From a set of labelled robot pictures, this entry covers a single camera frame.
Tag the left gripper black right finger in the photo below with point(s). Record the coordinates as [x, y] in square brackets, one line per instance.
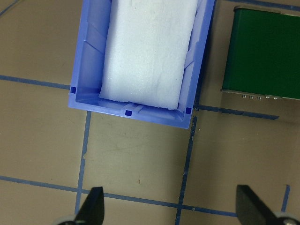
[251, 210]

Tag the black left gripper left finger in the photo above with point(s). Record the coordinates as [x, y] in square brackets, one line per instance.
[92, 212]

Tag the white foam pad far bin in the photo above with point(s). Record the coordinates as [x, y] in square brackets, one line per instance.
[146, 49]

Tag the green conveyor belt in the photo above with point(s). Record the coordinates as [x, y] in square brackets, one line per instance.
[264, 54]

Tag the far blue plastic bin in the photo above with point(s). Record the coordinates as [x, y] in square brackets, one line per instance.
[89, 62]

